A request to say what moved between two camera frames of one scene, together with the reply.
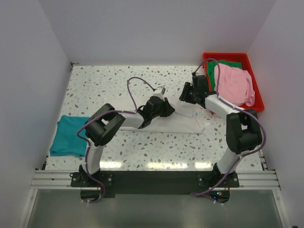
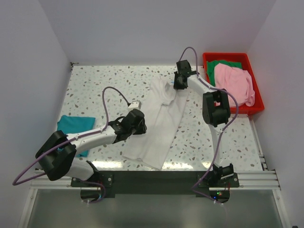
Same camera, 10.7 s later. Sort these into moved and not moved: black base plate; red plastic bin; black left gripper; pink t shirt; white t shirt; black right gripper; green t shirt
Moved: white t shirt; black left gripper; black right gripper
Not moved: pink t shirt; red plastic bin; green t shirt; black base plate
